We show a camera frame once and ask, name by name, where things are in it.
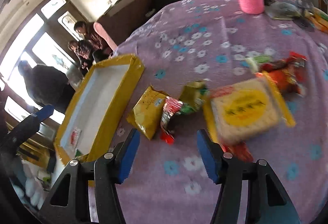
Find clear plastic bag pile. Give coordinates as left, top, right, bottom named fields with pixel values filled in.
left=265, top=0, right=313, bottom=20

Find small white red packet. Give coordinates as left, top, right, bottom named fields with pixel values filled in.
left=68, top=128, right=81, bottom=149

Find gold yellow snack packet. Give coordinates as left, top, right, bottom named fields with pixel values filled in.
left=127, top=86, right=168, bottom=140

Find seated person patterned jacket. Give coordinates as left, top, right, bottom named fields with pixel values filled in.
left=68, top=40, right=95, bottom=76

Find large yellow cracker pack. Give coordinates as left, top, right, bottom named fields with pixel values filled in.
left=203, top=72, right=296, bottom=146

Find olive green snack packet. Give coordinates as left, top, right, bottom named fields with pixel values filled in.
left=179, top=81, right=208, bottom=115

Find red orange snack bag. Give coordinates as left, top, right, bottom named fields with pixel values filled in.
left=256, top=52, right=307, bottom=96

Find green white snack packet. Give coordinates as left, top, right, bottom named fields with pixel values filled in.
left=245, top=55, right=272, bottom=73

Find purple floral tablecloth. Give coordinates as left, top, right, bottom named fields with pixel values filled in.
left=115, top=0, right=327, bottom=223

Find standing person in black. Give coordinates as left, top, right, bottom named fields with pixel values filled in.
left=18, top=60, right=75, bottom=114

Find yellow cardboard tray box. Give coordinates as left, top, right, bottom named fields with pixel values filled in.
left=54, top=54, right=145, bottom=165

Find red white patterned snack packet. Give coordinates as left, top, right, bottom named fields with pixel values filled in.
left=160, top=96, right=183, bottom=145

